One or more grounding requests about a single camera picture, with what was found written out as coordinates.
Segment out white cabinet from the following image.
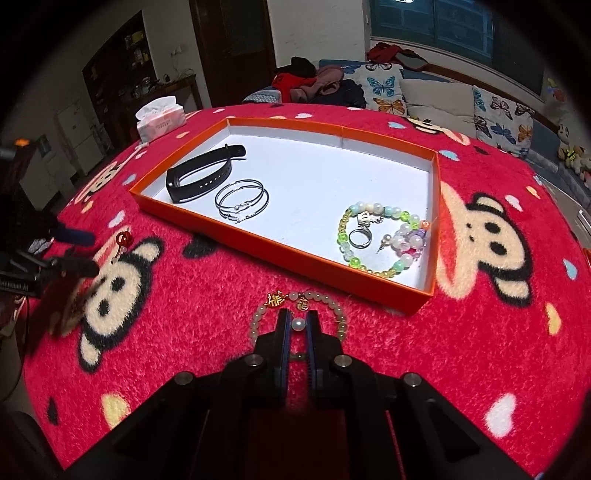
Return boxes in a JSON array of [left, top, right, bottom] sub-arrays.
[[55, 99, 100, 175]]

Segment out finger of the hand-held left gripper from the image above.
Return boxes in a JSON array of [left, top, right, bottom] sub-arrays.
[[44, 256, 100, 280], [48, 224, 98, 246]]

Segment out red garment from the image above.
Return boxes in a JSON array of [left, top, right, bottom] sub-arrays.
[[271, 74, 319, 100]]

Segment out dark shelf cabinet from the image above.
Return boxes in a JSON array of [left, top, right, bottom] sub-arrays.
[[82, 11, 158, 148]]

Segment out pink white bead bracelet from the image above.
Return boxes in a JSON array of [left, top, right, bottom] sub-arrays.
[[392, 223, 428, 271]]

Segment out red monkey printed blanket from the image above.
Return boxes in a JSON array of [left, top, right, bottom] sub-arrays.
[[23, 104, 591, 480]]

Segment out pink tissue pack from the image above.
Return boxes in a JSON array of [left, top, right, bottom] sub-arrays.
[[135, 95, 187, 143]]

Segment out orange shallow box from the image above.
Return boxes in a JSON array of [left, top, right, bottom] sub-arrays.
[[129, 117, 438, 316]]

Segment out blue sofa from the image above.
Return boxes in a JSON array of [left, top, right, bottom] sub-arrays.
[[242, 59, 591, 208]]

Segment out pale jade bead bracelet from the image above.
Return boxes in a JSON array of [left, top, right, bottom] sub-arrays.
[[249, 290, 350, 361]]

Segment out patterned blue cushion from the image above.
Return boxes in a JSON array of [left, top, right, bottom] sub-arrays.
[[242, 88, 283, 105]]

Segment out dark wooden door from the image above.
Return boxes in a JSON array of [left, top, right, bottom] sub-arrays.
[[189, 0, 278, 112]]

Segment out green yellow bead bracelet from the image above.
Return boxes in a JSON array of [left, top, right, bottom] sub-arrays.
[[338, 201, 433, 280]]

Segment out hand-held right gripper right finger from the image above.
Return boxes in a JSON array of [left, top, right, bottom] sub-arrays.
[[307, 311, 532, 480]]

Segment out green yellow plush toy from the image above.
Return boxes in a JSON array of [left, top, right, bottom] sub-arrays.
[[560, 145, 585, 168]]

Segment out silver hoop earring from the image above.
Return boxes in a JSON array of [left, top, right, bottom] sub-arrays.
[[220, 183, 270, 223], [215, 180, 265, 218]]

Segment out wooden side desk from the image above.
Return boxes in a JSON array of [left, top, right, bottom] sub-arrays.
[[120, 74, 204, 139]]

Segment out dark navy garment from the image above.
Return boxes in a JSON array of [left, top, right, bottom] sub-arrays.
[[318, 79, 368, 110]]

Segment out red and dark clothes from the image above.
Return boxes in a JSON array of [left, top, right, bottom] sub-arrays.
[[368, 42, 428, 71]]

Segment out colourful pinwheel toy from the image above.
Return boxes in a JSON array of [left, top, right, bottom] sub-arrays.
[[545, 78, 567, 106]]

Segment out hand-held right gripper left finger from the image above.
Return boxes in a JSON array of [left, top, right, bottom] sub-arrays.
[[65, 309, 293, 480]]

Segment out black smart band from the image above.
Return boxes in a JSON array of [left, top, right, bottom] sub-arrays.
[[165, 144, 247, 204]]

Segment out grey pillow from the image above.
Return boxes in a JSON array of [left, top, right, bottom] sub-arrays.
[[399, 78, 476, 134]]

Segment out pink garment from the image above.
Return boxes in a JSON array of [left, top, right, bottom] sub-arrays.
[[291, 65, 345, 103]]

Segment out white butterfly pillow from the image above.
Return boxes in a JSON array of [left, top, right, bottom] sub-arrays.
[[472, 85, 535, 158], [358, 62, 409, 116]]

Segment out blue window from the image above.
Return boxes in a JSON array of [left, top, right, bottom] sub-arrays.
[[369, 0, 546, 95]]

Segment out red knot charm earring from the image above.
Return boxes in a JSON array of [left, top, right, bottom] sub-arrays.
[[113, 230, 136, 267]]

